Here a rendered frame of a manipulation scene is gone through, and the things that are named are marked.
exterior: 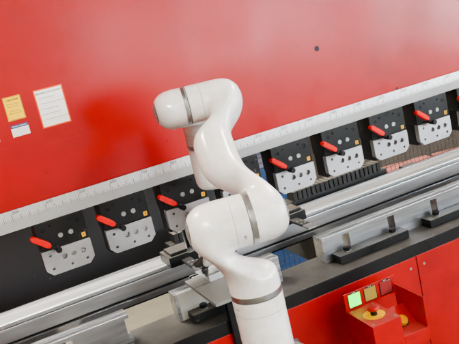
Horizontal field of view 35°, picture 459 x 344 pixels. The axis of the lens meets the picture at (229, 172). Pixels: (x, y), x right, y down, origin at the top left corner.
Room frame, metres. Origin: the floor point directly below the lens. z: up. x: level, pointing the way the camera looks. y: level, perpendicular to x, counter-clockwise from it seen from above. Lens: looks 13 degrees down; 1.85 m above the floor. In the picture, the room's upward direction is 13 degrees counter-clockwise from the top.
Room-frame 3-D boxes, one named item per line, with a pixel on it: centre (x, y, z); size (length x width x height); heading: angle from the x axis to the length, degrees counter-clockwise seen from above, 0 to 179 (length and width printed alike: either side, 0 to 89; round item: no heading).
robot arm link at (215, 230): (1.55, 0.03, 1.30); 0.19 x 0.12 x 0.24; 97
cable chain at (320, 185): (2.93, -0.42, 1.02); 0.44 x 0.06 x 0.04; 112
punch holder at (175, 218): (2.26, 0.17, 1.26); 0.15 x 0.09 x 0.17; 112
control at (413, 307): (2.15, -0.39, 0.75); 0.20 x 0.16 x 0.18; 109
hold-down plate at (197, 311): (2.23, 0.09, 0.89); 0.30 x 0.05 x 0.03; 112
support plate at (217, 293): (2.13, 0.09, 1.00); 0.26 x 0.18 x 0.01; 22
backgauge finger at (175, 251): (2.41, 0.21, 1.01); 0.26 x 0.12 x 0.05; 22
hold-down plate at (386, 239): (2.44, -0.44, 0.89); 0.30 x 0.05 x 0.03; 112
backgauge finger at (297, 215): (2.57, -0.20, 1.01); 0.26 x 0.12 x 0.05; 22
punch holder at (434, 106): (2.63, -0.76, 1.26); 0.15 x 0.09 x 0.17; 112
